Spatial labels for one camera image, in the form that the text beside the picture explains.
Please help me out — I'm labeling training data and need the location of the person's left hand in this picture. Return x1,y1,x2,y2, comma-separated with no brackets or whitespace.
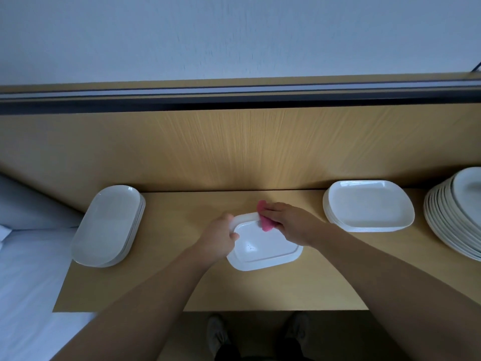
194,213,240,268

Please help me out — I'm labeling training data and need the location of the person's right hand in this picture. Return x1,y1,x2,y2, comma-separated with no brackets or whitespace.
258,202,332,249

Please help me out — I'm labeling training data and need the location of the pink cleaning cloth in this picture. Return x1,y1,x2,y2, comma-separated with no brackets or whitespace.
256,199,276,232

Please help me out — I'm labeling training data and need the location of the white glossy rectangular plate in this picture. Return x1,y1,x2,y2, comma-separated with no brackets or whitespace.
71,185,147,268
226,212,305,271

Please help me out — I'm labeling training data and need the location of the stack of white rectangular plates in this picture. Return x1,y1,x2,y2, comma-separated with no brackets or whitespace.
322,179,416,233

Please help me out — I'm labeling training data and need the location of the stack of white round plates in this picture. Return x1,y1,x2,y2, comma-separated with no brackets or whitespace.
423,166,481,262

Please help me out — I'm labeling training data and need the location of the person's left forearm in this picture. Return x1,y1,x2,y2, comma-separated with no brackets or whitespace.
53,250,211,361

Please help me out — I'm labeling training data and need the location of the person's right forearm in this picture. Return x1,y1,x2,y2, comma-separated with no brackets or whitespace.
316,224,481,361

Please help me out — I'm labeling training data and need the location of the grey upholstered headboard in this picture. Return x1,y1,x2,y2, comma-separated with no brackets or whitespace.
0,172,84,230

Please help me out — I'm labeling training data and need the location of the white bed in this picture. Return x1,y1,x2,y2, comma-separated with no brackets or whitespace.
0,228,99,361

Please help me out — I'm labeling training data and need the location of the black wall rail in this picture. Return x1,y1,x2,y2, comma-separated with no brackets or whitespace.
0,80,481,115

